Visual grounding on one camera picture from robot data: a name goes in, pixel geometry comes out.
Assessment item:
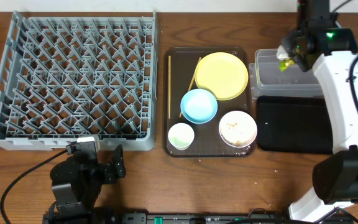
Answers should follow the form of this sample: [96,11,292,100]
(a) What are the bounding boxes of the green orange snack wrapper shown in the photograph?
[279,58,295,72]

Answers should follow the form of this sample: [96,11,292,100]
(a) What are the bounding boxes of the small white cup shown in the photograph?
[168,123,195,151]

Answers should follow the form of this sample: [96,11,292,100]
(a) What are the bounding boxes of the white bowl with food residue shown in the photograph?
[218,111,257,148]

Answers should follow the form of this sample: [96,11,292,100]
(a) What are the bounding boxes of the white napkin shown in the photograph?
[276,45,290,61]

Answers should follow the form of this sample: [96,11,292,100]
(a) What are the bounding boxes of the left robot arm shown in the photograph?
[42,142,126,224]

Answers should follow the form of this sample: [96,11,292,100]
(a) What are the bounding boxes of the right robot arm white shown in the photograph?
[282,26,358,223]

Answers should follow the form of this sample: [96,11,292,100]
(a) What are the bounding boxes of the clear plastic waste bin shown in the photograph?
[249,49,323,100]

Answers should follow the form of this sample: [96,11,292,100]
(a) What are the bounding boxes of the black waste tray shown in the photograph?
[256,96,333,155]

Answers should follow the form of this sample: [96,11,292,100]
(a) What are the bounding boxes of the grey dishwasher rack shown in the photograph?
[0,12,158,151]

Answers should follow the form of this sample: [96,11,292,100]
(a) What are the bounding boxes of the light blue bowl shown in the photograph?
[180,89,218,124]

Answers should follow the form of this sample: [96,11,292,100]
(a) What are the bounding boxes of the yellow plate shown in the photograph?
[195,52,249,101]

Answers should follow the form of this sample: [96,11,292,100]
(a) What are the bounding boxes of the wooden chopstick under bowl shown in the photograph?
[179,57,202,118]

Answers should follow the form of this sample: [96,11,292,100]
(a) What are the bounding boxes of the dark brown serving tray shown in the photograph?
[161,46,255,157]

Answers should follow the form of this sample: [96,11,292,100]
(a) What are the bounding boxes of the long wooden chopstick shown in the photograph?
[168,55,172,119]

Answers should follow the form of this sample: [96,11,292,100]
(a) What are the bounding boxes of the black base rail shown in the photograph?
[119,208,358,224]

